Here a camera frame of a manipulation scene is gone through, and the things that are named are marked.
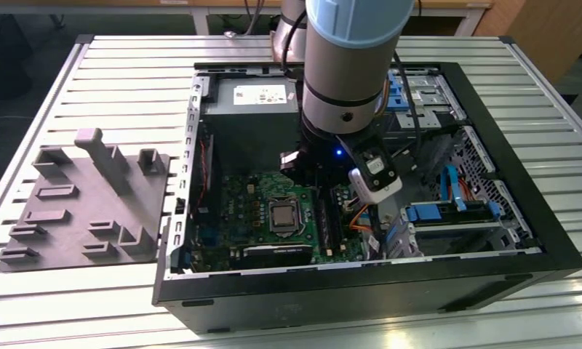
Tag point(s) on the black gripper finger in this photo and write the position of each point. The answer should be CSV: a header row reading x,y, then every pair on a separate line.
x,y
296,171

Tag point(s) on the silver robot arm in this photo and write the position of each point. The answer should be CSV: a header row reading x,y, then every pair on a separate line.
x,y
349,72

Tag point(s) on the silver CPU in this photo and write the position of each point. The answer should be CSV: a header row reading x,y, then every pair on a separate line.
x,y
283,217

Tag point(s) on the grey power supply unit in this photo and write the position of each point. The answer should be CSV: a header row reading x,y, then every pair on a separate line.
x,y
242,138

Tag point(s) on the green motherboard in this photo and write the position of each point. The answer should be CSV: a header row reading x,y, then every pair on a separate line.
x,y
242,203

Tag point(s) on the black case fan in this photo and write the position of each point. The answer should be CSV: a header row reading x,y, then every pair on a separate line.
x,y
207,174

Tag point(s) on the blue drive latch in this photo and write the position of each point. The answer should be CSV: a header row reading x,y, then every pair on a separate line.
x,y
398,98

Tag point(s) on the black graphics card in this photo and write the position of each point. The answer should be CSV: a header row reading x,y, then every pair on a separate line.
x,y
271,256

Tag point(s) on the blue expansion slot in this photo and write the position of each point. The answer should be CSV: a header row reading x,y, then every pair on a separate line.
x,y
209,236

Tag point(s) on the metal drive cage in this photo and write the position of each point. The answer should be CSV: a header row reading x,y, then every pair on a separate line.
x,y
437,109

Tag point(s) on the hard disk in blue carrier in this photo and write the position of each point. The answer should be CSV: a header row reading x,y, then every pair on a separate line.
x,y
425,212

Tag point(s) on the blue card latch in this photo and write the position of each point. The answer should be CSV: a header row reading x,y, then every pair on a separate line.
x,y
187,260

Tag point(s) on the metal disk bay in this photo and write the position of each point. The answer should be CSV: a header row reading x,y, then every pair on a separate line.
x,y
456,227

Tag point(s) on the black PC case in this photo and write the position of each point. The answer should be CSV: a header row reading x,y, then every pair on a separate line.
x,y
369,291

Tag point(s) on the grey parts rack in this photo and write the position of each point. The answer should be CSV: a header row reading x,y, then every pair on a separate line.
x,y
102,218

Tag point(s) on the wooden cabinet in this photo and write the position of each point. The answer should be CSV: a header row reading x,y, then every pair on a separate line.
x,y
539,36

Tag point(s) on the black chair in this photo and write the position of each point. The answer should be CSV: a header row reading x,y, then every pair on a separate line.
x,y
4,47

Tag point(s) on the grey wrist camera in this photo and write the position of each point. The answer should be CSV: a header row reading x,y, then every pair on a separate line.
x,y
376,189

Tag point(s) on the black intrusion switch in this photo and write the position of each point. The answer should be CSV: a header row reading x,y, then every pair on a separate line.
x,y
179,207

